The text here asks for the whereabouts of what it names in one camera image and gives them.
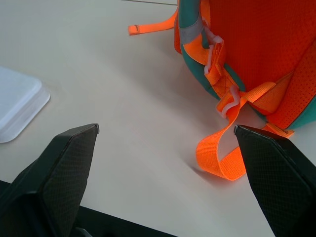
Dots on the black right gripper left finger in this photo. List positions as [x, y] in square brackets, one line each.
[59, 172]

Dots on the orange and teal backpack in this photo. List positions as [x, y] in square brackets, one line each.
[249, 47]

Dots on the white plastic container lid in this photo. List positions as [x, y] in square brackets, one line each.
[17, 103]

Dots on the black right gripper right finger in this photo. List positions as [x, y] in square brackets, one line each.
[279, 177]

